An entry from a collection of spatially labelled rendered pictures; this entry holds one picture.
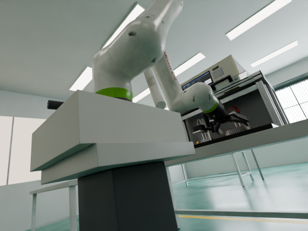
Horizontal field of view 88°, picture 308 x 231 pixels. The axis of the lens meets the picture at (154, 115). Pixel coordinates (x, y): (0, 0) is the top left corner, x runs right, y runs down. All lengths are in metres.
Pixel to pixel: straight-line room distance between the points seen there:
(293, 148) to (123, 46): 7.17
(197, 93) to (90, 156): 0.54
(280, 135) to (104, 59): 0.64
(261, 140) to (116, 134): 0.55
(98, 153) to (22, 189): 4.79
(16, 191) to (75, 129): 4.76
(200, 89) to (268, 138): 0.31
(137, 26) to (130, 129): 0.26
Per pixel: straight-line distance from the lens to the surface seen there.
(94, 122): 0.30
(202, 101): 0.73
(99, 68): 0.55
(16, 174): 5.06
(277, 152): 7.45
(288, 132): 0.71
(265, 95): 1.10
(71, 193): 2.00
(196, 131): 1.14
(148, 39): 0.44
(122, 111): 0.35
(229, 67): 1.25
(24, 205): 5.06
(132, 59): 0.46
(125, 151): 0.31
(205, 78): 1.30
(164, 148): 0.40
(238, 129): 0.96
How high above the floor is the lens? 0.69
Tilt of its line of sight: 18 degrees up
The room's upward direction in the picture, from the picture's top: 11 degrees counter-clockwise
